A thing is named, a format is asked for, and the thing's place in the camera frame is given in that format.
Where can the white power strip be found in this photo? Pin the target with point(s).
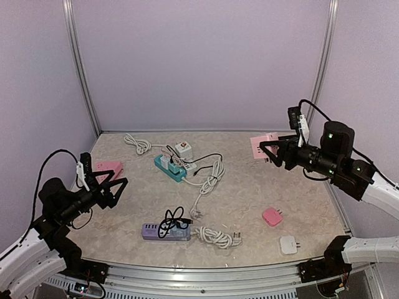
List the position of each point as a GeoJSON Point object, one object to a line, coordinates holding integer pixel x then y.
{"type": "Point", "coordinates": [142, 146]}

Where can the white cube socket adapter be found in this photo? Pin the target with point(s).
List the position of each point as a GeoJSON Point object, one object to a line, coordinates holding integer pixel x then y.
{"type": "Point", "coordinates": [184, 150]}

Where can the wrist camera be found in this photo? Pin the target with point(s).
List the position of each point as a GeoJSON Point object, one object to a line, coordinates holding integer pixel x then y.
{"type": "Point", "coordinates": [83, 168]}
{"type": "Point", "coordinates": [298, 122]}

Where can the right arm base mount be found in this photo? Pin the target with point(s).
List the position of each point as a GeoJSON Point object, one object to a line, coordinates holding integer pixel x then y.
{"type": "Point", "coordinates": [324, 264]}

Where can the pink flat charger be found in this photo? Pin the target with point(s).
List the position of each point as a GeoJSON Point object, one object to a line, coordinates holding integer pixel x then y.
{"type": "Point", "coordinates": [272, 217]}

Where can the purple power strip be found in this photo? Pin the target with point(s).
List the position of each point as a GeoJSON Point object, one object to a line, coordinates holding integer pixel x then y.
{"type": "Point", "coordinates": [206, 235]}

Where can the small white cube charger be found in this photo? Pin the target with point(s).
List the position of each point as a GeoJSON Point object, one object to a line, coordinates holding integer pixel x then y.
{"type": "Point", "coordinates": [164, 161]}

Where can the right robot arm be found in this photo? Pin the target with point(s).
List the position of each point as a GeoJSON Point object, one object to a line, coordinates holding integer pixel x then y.
{"type": "Point", "coordinates": [337, 161]}

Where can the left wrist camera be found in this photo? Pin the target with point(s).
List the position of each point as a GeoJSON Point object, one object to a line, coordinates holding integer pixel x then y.
{"type": "Point", "coordinates": [83, 168]}

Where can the aluminium frame post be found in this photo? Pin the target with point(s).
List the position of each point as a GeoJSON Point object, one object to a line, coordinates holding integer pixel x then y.
{"type": "Point", "coordinates": [68, 10]}
{"type": "Point", "coordinates": [326, 48]}

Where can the left aluminium frame post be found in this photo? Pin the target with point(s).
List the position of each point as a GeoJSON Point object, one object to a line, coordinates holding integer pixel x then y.
{"type": "Point", "coordinates": [68, 10]}

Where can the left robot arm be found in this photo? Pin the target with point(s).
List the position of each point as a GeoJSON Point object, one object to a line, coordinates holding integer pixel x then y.
{"type": "Point", "coordinates": [45, 249]}

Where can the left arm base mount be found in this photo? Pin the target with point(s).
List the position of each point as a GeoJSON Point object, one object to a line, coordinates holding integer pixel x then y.
{"type": "Point", "coordinates": [78, 267]}

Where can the pink triangular power strip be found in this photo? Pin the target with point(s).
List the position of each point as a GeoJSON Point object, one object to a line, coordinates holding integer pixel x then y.
{"type": "Point", "coordinates": [115, 166]}

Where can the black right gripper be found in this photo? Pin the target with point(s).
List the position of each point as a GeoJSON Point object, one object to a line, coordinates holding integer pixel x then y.
{"type": "Point", "coordinates": [288, 146]}

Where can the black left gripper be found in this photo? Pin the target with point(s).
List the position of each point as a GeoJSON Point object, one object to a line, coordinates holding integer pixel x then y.
{"type": "Point", "coordinates": [106, 199]}

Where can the aluminium front rail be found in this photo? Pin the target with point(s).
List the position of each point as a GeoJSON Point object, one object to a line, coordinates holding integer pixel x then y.
{"type": "Point", "coordinates": [270, 281]}

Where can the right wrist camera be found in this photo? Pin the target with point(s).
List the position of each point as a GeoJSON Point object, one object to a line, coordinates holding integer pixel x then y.
{"type": "Point", "coordinates": [298, 122]}

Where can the white flat charger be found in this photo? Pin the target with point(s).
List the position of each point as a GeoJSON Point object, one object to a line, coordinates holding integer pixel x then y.
{"type": "Point", "coordinates": [289, 245]}

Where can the right aluminium frame post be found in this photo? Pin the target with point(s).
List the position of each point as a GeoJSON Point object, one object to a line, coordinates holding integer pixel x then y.
{"type": "Point", "coordinates": [326, 48]}

